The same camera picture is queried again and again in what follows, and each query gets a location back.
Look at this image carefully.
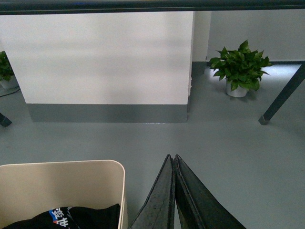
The right potted green plant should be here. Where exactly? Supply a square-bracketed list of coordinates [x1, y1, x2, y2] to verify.
[210, 40, 273, 98]

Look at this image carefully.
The beige plastic laundry hamper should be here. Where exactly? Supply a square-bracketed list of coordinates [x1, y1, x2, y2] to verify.
[0, 160, 128, 229]

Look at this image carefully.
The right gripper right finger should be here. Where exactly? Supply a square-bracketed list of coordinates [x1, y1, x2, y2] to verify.
[174, 155, 245, 229]

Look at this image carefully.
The potted green plant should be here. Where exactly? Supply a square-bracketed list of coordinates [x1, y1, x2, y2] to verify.
[0, 51, 19, 89]
[210, 40, 273, 98]

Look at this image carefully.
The left potted green plant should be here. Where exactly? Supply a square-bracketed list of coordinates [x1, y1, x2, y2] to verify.
[0, 51, 19, 89]

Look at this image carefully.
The black clothing in hamper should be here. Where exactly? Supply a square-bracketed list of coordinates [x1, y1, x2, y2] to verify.
[5, 204, 121, 229]

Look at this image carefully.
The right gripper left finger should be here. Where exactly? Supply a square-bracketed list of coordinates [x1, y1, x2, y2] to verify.
[129, 155, 175, 229]

